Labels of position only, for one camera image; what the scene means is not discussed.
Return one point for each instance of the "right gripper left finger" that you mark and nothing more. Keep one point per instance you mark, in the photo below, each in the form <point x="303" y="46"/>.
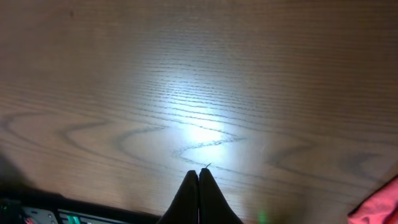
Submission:
<point x="184" y="207"/>

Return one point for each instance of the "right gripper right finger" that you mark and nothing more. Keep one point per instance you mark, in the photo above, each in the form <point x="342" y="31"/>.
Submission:
<point x="213" y="207"/>

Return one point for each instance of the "red printed shirt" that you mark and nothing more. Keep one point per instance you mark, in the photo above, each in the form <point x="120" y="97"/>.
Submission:
<point x="379" y="208"/>

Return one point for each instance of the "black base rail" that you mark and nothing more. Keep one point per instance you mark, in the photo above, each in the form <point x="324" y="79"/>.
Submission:
<point x="43" y="208"/>

